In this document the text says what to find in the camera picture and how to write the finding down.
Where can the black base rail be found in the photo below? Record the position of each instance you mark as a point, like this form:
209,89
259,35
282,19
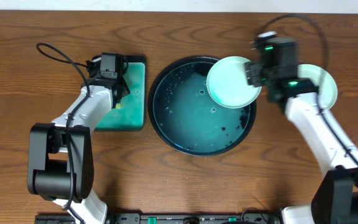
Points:
135,218

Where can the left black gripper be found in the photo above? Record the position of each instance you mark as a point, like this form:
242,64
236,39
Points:
122,90

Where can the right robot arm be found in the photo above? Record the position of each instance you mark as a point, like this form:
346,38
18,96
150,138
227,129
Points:
302,101

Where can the black rectangular tray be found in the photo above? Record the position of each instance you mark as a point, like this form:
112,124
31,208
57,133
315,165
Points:
145,93

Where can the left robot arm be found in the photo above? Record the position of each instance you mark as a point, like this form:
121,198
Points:
60,163

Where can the black round tray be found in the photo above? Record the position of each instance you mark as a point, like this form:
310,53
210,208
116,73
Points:
185,116

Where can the mint green plate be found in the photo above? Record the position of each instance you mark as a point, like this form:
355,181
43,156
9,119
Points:
327,86
227,83

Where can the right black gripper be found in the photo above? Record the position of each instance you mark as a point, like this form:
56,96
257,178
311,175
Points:
251,73

